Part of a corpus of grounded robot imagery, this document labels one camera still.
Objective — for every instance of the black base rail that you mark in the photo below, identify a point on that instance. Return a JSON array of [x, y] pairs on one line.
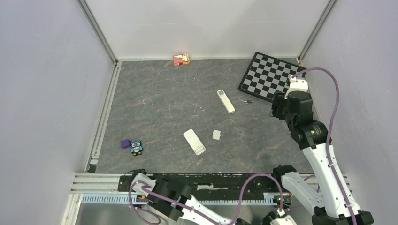
[[221, 186]]

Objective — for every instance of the white cable duct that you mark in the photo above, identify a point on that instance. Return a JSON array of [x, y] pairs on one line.
[[266, 200]]

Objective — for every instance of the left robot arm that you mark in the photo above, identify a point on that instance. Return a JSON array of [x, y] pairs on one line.
[[172, 199]]

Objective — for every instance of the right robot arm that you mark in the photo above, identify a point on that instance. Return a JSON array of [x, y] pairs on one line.
[[334, 204]]

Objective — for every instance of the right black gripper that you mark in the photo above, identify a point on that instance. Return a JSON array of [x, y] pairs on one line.
[[279, 100]]

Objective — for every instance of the small white battery cover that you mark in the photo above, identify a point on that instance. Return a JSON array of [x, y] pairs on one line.
[[216, 134]]

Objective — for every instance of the purple block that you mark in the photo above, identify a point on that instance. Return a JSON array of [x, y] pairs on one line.
[[126, 143]]

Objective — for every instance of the black white chessboard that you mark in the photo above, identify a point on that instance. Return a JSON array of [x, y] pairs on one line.
[[267, 75]]

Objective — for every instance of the white remote red buttons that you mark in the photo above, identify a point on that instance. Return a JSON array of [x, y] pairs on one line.
[[194, 142]]

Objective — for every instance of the blue owl toy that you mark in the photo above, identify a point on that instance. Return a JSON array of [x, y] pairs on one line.
[[136, 148]]

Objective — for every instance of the slim white remote control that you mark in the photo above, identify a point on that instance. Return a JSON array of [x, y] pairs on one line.
[[225, 101]]

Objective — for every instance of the red yellow small box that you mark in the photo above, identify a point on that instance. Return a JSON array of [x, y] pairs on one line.
[[182, 59]]

